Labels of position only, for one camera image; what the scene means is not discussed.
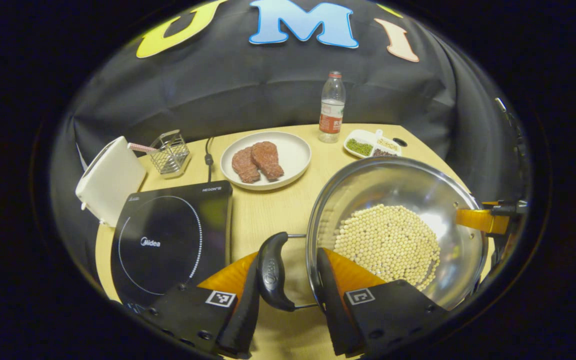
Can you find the black induction cooktop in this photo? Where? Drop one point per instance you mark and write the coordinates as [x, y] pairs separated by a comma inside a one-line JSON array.
[[178, 260]]

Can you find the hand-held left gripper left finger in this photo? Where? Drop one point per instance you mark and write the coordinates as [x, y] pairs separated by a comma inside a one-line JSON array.
[[243, 330]]

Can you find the clear plastic water bottle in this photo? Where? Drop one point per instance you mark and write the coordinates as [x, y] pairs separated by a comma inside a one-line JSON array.
[[332, 110]]

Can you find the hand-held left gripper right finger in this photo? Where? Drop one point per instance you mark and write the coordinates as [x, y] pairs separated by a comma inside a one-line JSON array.
[[333, 310]]

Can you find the white divided bean dish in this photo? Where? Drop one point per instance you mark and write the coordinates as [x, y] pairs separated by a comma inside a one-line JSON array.
[[360, 146]]

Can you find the white round plate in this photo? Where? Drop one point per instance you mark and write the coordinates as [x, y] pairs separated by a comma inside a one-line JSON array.
[[293, 150]]

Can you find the steel pot with soybeans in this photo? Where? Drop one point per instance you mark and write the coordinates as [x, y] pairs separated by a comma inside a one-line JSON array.
[[393, 190]]

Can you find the dark stand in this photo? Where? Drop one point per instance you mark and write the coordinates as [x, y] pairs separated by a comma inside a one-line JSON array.
[[515, 130]]

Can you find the red white striped straw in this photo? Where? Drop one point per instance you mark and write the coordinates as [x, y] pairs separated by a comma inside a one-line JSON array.
[[140, 147]]

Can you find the white toaster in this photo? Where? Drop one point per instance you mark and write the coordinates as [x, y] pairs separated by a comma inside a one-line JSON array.
[[110, 185]]

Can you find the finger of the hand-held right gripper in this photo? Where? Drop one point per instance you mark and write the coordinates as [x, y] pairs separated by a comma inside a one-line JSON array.
[[478, 220]]

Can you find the brown steak piece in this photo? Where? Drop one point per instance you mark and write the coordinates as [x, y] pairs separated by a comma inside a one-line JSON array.
[[245, 165], [268, 160]]

